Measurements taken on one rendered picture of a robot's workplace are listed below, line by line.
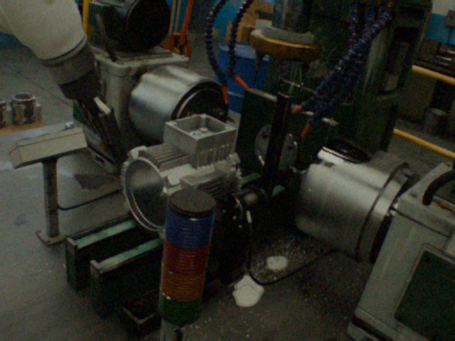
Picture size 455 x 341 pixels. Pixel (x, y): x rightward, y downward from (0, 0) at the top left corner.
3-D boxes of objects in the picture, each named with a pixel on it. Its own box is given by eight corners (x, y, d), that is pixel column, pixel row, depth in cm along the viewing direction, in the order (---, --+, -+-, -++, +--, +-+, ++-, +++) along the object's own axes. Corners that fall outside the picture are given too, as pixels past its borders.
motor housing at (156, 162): (180, 190, 117) (189, 121, 108) (235, 225, 106) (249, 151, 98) (118, 212, 102) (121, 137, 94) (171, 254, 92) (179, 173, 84)
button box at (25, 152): (75, 154, 107) (70, 133, 107) (88, 146, 102) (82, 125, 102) (12, 170, 95) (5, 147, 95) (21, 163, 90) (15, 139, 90)
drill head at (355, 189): (311, 197, 125) (332, 114, 114) (443, 268, 102) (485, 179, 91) (254, 227, 107) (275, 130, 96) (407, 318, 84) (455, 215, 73)
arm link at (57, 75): (68, 25, 75) (82, 51, 79) (27, 53, 71) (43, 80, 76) (95, 35, 70) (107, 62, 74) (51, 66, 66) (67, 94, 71)
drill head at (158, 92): (158, 117, 162) (165, 51, 151) (232, 156, 141) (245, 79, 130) (99, 130, 144) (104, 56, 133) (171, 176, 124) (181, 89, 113)
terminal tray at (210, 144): (199, 141, 108) (203, 113, 104) (232, 159, 102) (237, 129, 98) (160, 152, 99) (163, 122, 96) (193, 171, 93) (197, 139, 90)
